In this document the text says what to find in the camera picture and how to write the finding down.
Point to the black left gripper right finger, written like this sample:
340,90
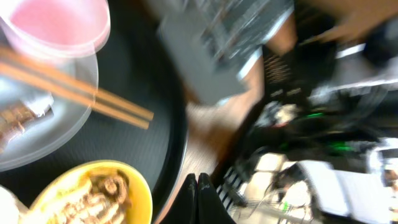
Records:
210,207

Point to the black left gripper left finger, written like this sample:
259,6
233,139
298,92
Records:
184,207

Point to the yellow bowl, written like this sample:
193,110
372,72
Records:
139,191

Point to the pink plastic cup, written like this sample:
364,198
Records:
56,30

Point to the noodle and rice leftovers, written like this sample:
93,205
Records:
97,198

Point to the white tissue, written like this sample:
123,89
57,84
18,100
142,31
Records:
12,209

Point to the grey dishwasher rack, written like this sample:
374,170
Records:
212,43

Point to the grey round plate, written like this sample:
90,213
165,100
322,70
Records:
57,127

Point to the lower wooden chopstick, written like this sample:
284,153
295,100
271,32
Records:
37,82

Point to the wooden chopstick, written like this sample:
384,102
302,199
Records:
48,73
37,82

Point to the upper wooden chopstick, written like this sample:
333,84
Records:
48,73

